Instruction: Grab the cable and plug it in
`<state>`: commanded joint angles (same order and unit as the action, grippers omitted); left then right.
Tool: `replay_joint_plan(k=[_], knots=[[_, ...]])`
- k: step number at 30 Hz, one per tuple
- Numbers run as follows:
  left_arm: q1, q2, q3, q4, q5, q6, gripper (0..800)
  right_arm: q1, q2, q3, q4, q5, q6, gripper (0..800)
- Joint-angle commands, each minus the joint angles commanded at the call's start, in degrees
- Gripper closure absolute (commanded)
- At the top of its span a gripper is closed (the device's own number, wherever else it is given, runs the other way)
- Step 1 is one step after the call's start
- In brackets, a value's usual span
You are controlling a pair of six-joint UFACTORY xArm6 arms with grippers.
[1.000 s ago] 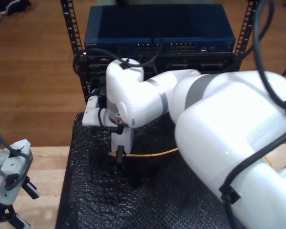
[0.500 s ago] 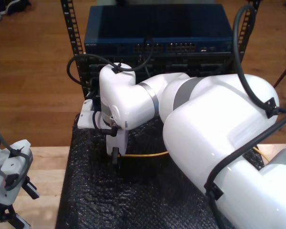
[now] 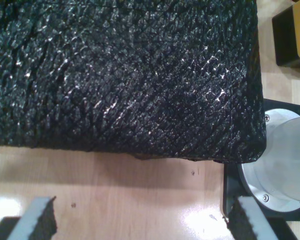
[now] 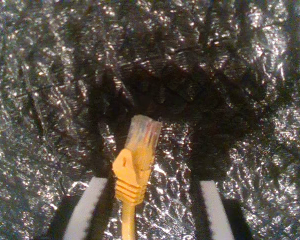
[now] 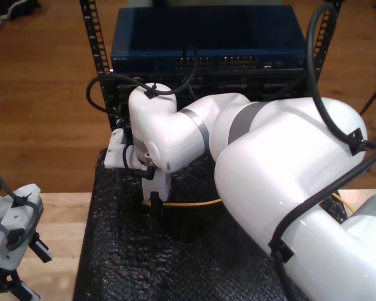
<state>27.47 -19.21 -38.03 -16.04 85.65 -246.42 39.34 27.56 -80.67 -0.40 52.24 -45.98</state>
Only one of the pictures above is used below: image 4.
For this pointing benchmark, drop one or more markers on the black bubble wrap mat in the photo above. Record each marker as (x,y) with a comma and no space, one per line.
(65,75)

